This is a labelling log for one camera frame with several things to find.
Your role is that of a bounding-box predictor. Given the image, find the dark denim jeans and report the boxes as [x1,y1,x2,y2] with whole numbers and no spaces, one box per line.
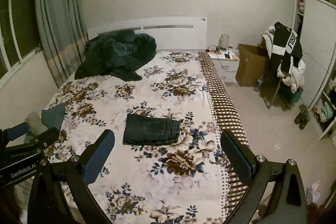
[123,114,183,146]

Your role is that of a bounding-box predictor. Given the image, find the blue-grey folded cloth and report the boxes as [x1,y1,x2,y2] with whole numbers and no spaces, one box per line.
[41,103,66,131]

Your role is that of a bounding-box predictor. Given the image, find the floral bed blanket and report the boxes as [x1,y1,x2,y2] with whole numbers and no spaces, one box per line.
[47,51,247,223]

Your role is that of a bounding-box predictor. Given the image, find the green plastic basket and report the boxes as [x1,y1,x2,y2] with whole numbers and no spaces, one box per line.
[278,84,303,110]

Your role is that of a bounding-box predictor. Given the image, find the grey plaid curtain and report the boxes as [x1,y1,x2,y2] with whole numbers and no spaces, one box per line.
[35,0,87,86]

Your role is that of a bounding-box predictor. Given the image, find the dark green quilt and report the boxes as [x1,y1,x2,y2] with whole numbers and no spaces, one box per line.
[75,30,157,82]

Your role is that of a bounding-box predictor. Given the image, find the brown cardboard box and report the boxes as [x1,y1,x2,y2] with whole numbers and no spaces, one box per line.
[235,44,269,86]

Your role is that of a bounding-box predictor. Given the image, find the white nightstand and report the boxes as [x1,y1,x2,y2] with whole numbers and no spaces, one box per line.
[207,51,240,83]

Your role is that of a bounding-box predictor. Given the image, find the black white jacket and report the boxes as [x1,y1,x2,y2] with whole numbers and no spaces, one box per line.
[270,22,302,75]

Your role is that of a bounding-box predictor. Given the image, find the beige table lamp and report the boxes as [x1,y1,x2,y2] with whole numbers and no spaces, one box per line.
[218,34,230,50]

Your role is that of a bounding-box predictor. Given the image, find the white headboard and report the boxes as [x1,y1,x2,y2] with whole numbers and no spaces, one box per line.
[88,16,207,51]

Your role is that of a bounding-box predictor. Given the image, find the white wardrobe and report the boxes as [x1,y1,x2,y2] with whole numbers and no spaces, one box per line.
[291,0,335,139]

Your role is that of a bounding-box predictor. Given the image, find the window frame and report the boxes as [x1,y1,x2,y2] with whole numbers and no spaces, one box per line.
[1,0,42,87]

